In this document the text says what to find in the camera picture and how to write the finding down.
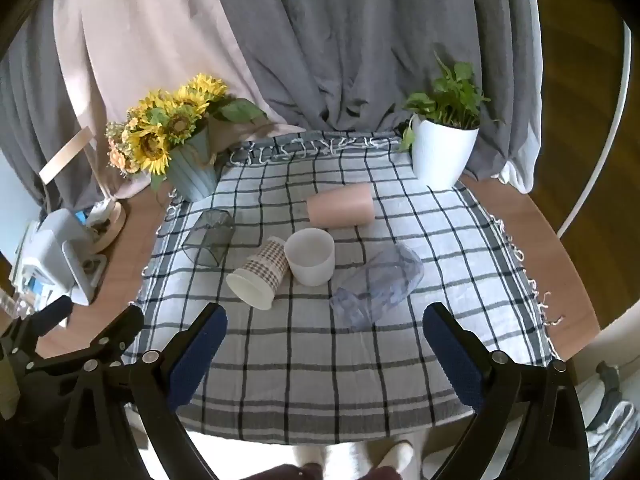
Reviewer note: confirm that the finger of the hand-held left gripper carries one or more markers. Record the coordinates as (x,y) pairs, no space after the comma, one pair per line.
(120,330)
(50,312)

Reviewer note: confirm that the round wooden stand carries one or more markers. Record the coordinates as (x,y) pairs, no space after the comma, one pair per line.
(112,222)

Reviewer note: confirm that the person's right leg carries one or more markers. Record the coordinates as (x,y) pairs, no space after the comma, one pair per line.
(397,455)

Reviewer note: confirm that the wooden slat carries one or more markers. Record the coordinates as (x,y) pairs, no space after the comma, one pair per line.
(65,156)

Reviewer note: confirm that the grey and white bag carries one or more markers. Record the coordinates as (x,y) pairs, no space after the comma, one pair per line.
(612,425)

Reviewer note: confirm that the green leafy plant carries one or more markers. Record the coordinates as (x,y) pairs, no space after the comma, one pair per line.
(452,97)

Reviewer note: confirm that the clear bluish plastic cup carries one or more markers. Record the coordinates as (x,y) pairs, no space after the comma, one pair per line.
(382,285)

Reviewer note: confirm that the pink curtain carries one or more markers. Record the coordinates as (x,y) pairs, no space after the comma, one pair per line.
(150,35)

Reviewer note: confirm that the pink cup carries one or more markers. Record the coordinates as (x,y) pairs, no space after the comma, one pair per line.
(342,206)

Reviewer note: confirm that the white plant pot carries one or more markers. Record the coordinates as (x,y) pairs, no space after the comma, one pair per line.
(442,152)

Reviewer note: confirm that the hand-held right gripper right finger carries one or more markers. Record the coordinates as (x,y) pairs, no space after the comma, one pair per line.
(455,355)

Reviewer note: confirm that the grey checked tablecloth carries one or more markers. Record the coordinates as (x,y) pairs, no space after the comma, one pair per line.
(300,360)

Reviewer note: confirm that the white desktop device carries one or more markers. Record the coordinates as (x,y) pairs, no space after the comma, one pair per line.
(55,250)

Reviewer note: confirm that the white cup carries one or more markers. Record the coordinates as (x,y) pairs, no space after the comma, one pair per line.
(312,260)

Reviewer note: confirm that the sunflower bouquet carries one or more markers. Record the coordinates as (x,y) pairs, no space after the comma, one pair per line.
(172,117)

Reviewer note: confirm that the grey curtain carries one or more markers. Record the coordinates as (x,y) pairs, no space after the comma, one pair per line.
(350,35)
(30,120)

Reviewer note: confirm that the peach flower bunch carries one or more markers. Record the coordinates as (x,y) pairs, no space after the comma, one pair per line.
(119,156)

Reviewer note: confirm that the grey transparent glass cup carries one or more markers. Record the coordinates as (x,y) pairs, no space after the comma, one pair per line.
(210,240)

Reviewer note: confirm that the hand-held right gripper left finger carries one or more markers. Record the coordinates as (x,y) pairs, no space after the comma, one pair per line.
(196,355)

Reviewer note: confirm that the brown checked paper cup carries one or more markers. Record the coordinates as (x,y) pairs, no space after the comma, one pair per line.
(260,272)

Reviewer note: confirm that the white curved tube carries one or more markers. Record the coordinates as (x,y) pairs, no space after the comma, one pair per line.
(602,125)

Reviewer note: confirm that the grey-blue ribbed flowerpot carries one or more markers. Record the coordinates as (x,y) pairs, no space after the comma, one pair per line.
(192,172)

